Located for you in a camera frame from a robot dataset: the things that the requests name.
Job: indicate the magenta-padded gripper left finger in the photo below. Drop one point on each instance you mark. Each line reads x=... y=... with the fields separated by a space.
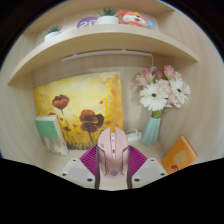
x=87 y=161

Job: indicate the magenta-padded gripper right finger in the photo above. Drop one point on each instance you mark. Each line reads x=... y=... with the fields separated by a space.
x=137 y=161

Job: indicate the pink computer mouse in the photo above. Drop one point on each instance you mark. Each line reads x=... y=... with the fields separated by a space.
x=112 y=153

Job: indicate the teal faceted vase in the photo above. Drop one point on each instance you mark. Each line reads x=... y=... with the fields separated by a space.
x=151 y=131

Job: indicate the orange book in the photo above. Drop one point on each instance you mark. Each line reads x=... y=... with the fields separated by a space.
x=180 y=156

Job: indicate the green and white book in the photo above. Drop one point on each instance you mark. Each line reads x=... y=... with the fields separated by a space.
x=50 y=133

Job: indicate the yellow poppy painting canvas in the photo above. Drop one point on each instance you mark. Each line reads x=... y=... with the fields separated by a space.
x=80 y=96

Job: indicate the pink and white flower bouquet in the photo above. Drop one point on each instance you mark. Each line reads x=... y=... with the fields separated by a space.
x=155 y=96

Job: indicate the white light bar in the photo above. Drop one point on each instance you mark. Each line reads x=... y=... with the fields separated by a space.
x=106 y=53

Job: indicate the wooden shelf with ornaments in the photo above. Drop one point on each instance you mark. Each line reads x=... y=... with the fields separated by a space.
x=110 y=38

